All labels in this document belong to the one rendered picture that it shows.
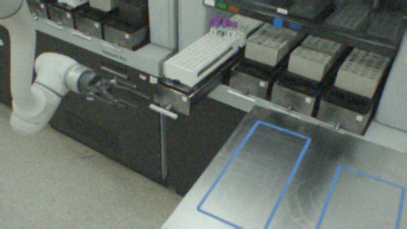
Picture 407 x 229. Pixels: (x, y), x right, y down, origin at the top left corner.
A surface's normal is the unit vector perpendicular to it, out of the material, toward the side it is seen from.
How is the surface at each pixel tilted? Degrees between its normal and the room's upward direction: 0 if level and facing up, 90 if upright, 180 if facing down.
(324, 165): 0
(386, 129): 0
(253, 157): 0
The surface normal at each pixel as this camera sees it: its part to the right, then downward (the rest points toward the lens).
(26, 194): 0.04, -0.80
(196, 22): -0.54, 0.48
